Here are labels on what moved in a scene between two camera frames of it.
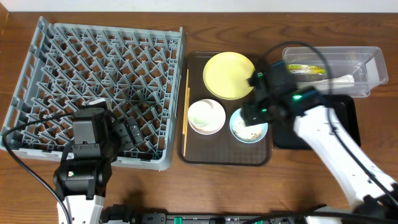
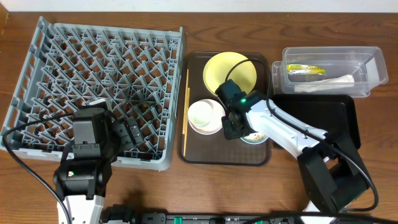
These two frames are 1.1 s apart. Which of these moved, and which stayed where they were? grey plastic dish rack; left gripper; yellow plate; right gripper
Moved: right gripper
Stayed: left gripper; yellow plate; grey plastic dish rack
